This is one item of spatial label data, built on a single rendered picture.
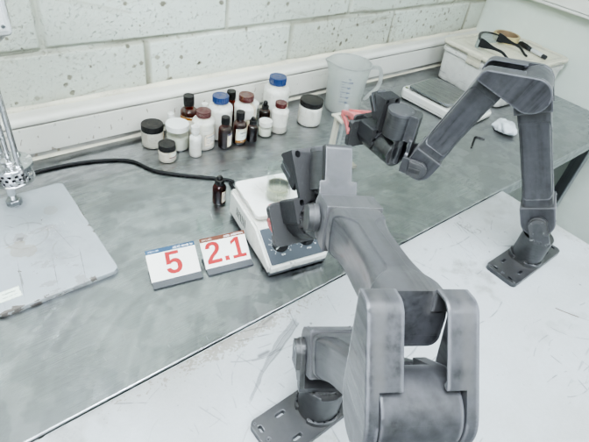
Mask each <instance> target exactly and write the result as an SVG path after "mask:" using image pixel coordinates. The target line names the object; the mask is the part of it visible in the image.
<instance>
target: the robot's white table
mask: <svg viewBox="0 0 589 442"><path fill-rule="evenodd" d="M520 205H521V202H519V201H517V200H516V199H514V198H513V197H511V196H510V195H508V194H507V193H505V192H503V191H501V192H499V193H498V194H496V195H494V196H491V197H489V198H487V199H486V200H485V201H483V202H481V203H478V204H476V205H474V206H473V207H471V208H470V209H468V210H465V211H463V212H461V213H460V214H458V215H456V216H455V217H452V218H450V219H448V220H447V221H445V222H443V223H441V224H440V225H437V226H436V227H434V228H432V229H430V230H428V231H426V232H424V233H423V234H421V235H419V236H417V237H415V238H413V239H411V240H410V241H408V242H406V243H404V244H402V245H400V247H401V249H402V250H403V251H404V253H405V254H406V255H407V256H408V257H409V258H410V259H411V261H412V262H413V263H414V264H415V265H416V266H417V267H418V268H419V269H420V270H421V271H422V272H423V273H424V274H425V275H427V276H428V277H430V278H432V279H433V280H435V281H436V282H437V283H438V284H439V285H440V286H441V287H442V288H443V289H468V290H469V291H470V293H471V294H472V295H473V296H474V297H475V299H476V300H477V303H478V305H479V428H478V432H477V435H476V437H475V439H474V440H473V441H472V442H589V245H588V244H586V242H584V241H583V240H581V239H579V238H577V237H576V236H574V235H572V234H571V233H569V232H568V231H566V230H565V229H563V228H561V227H560V226H558V225H556V226H555V229H554V230H553V232H552V233H551V235H552V236H553V238H554V243H553V244H552V245H554V246H556V247H557V248H558V249H559V250H560V252H559V253H558V255H557V256H555V257H554V258H553V259H551V260H550V261H549V262H547V263H546V264H545V265H543V266H542V267H540V268H539V269H538V270H536V271H535V272H534V273H533V274H532V275H531V276H529V277H528V278H527V279H525V280H524V281H523V282H521V283H520V284H518V285H517V286H516V287H514V288H512V287H510V286H508V285H507V284H506V283H505V282H503V281H502V280H501V279H499V278H498V277H497V276H495V275H494V274H492V273H491V272H490V271H488V270H487V269H486V265H487V263H488V262H489V261H491V260H493V259H494V258H496V257H497V256H499V255H500V254H502V253H504V252H505V251H506V250H507V249H509V248H510V246H513V245H514V243H515V242H516V240H517V239H518V237H519V236H520V234H521V232H522V227H521V222H520V211H519V209H520ZM357 300H358V297H357V295H356V292H355V290H354V288H353V287H352V285H351V282H350V280H349V278H348V276H347V274H346V275H344V276H342V277H340V278H338V279H336V280H335V281H333V282H331V283H329V284H327V285H325V286H323V287H321V288H320V289H318V290H316V291H314V292H312V293H310V294H308V295H307V296H305V297H303V298H301V299H299V300H297V301H295V302H294V303H291V304H289V305H288V306H286V307H284V308H282V309H281V310H278V311H276V312H274V313H273V314H271V315H269V316H268V317H265V318H263V319H261V320H259V321H258V322H257V323H255V324H252V325H250V326H248V327H246V328H244V329H243V330H242V331H239V332H237V333H235V334H233V335H231V336H230V337H228V338H227V339H224V340H222V341H220V342H218V343H217V344H215V345H213V346H211V347H209V348H207V349H206V350H204V351H202V352H200V353H198V354H196V355H194V356H193V357H191V358H189V359H187V360H184V361H183V362H181V363H180V364H178V365H176V366H174V367H171V368H169V369H168V370H167V371H165V372H163V373H161V374H158V375H156V376H154V377H153V378H152V379H150V380H148V381H145V382H143V383H142V384H140V385H138V386H137V387H135V388H133V389H130V390H129V391H127V392H125V393H123V394H122V395H120V396H117V397H116V398H114V399H112V400H110V401H108V402H106V403H104V404H103V405H101V406H99V407H97V408H95V409H93V410H92V411H90V412H88V413H86V414H84V415H82V416H80V417H78V418H76V419H75V420H73V421H71V422H69V423H67V424H65V425H63V426H61V427H60V428H58V429H56V430H54V431H52V432H50V433H48V434H47V435H45V436H44V437H42V438H39V439H37V440H35V441H33V442H258V440H257V439H256V438H255V436H254V435H253V434H252V432H251V422H252V420H253V419H254V418H256V417H258V416H259V415H261V414H262V413H264V412H265V411H267V410H269V409H270V408H272V407H273V406H274V405H275V404H277V403H279V402H280V401H282V400H283V399H285V398H286V397H288V396H290V395H291V394H293V393H294V392H295V391H296V390H297V389H298V387H297V380H296V372H295V366H294V363H293V361H292V352H293V340H294V338H298V337H301V336H302V329H303V327H304V326H349V325H350V326H353V321H354V316H355V311H356V306H357ZM446 318H447V312H446V317H445V320H444V325H443V329H442V331H441V334H440V337H439V339H438V341H437V342H436V343H434V344H433V345H430V346H404V357H405V358H409V359H411V360H412V359H413V358H414V357H426V358H428V359H431V360H433V361H436V356H437V352H438V348H439V345H440V342H441V338H442V335H443V331H444V326H445V322H446Z"/></svg>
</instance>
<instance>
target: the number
mask: <svg viewBox="0 0 589 442"><path fill-rule="evenodd" d="M147 258H148V262H149V266H150V269H151V274H152V278H153V279H157V278H160V277H164V276H168V275H171V274H178V273H182V272H186V271H189V270H193V269H197V268H199V267H198V263H197V259H196V256H195V249H194V245H192V246H185V247H181V248H177V249H173V250H169V251H165V252H161V253H154V254H149V255H147Z"/></svg>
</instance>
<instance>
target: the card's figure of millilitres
mask: <svg viewBox="0 0 589 442"><path fill-rule="evenodd" d="M202 249H203V253H204V257H205V260H206V264H207V266H210V265H215V264H218V263H222V262H226V261H229V260H235V259H239V258H243V257H246V256H249V253H248V250H247V247H246V243H245V237H244V234H240V235H236V236H232V237H228V238H224V239H217V240H212V241H209V242H204V243H202Z"/></svg>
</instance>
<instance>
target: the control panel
mask: <svg viewBox="0 0 589 442"><path fill-rule="evenodd" d="M260 234H261V236H262V239H263V241H264V244H265V247H266V251H267V254H268V257H269V260H270V262H271V265H272V266H275V265H278V264H281V263H285V262H288V261H291V260H297V259H300V258H303V257H307V256H310V255H313V254H317V253H322V252H324V251H321V248H320V246H319V244H318V242H317V240H316V239H314V241H313V242H312V244H310V245H308V246H305V245H303V244H302V243H297V244H293V245H288V248H287V250H286V251H285V252H277V251H276V250H274V248H273V244H272V235H273V233H272V232H271V230H270V229H269V228H266V229H263V230H260Z"/></svg>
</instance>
